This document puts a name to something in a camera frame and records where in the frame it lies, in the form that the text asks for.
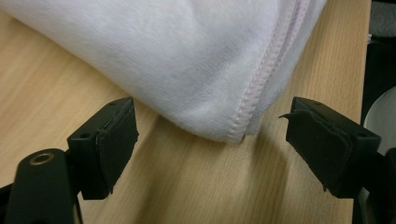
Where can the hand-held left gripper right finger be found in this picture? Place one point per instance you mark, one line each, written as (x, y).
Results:
(323, 149)

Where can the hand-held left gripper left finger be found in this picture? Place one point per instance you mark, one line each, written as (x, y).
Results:
(106, 149)

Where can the white patterned towel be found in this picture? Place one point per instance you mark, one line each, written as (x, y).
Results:
(186, 56)

